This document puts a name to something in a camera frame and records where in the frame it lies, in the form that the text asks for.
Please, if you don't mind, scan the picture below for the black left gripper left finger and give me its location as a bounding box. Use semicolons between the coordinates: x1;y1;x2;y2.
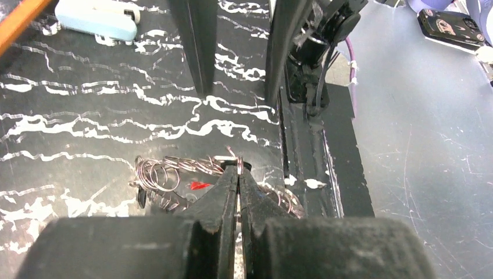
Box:
17;166;238;278

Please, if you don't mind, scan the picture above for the red key tag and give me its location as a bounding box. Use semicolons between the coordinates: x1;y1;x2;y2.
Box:
190;181;211;191

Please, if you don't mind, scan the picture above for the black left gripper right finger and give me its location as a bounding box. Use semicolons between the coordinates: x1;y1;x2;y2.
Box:
238;170;435;278

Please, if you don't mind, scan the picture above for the orange wooden two-tier shelf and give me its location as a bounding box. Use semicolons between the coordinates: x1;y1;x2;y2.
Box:
1;0;51;55

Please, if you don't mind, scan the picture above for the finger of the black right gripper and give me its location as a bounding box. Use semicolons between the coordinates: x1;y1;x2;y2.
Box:
169;0;218;96
264;0;312;106

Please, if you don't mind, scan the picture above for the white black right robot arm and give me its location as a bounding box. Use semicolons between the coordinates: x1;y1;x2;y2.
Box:
168;1;368;116

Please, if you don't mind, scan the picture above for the black phone on desk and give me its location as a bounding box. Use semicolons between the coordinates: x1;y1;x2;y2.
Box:
417;9;487;51

